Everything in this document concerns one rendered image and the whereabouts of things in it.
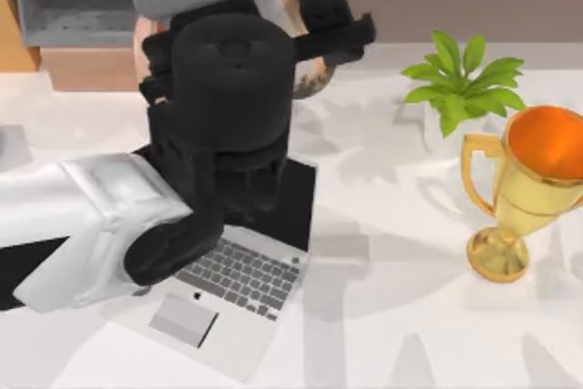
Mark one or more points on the green plant in white pot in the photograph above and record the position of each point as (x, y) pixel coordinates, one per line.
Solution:
(460, 81)

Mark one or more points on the gold trophy with orange inside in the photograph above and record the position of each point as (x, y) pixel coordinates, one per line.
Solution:
(524, 188)

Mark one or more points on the silver laptop with black screen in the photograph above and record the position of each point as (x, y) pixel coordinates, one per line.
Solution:
(246, 270)

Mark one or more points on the pale wooden drawer front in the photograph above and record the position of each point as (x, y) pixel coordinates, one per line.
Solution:
(91, 69)

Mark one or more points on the grey pierced drawer inside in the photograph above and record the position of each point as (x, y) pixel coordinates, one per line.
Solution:
(77, 2)

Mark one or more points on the wooden cupboard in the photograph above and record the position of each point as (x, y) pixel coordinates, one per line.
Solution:
(9, 20)

